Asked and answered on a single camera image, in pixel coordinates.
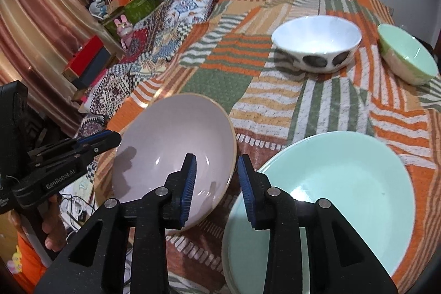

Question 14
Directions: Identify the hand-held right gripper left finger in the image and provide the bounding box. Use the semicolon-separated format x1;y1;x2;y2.
34;153;198;294

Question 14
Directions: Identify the dark box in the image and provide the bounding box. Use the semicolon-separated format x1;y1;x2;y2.
71;48;112;90

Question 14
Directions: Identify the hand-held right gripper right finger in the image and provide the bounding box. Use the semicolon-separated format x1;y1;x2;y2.
238;154;398;294

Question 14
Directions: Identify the green storage box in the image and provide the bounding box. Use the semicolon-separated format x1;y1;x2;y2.
103;0;154;36

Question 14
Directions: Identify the green bowl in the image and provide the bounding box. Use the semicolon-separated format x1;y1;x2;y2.
377;23;439;85

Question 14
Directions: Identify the red box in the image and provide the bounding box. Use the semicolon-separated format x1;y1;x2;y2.
67;36;104;74

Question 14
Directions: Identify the pink bowl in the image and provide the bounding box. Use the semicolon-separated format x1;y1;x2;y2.
111;93;238;235

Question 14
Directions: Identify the tangle of floor cables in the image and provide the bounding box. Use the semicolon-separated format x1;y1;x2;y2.
60;194;93;233

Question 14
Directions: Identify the striped patchwork blanket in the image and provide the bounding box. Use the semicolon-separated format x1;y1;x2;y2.
95;0;441;294

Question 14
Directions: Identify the patterned quilt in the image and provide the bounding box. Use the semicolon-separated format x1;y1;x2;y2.
77;0;226;139

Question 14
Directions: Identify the green plate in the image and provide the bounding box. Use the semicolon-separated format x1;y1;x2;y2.
225;131;416;281

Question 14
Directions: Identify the person's left hand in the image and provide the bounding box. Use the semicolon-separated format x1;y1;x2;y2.
41;196;68;248

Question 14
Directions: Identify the pink rabbit toy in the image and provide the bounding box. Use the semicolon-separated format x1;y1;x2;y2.
115;14;133;48

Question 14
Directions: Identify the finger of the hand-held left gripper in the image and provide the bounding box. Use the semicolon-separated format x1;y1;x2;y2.
28;130;122;157
33;149;99;174

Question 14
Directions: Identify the white bowl with dark spots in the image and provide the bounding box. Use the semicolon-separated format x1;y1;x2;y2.
271;16;362;73

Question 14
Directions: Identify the striped curtain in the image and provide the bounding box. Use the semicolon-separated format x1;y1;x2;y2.
0;0;114;136

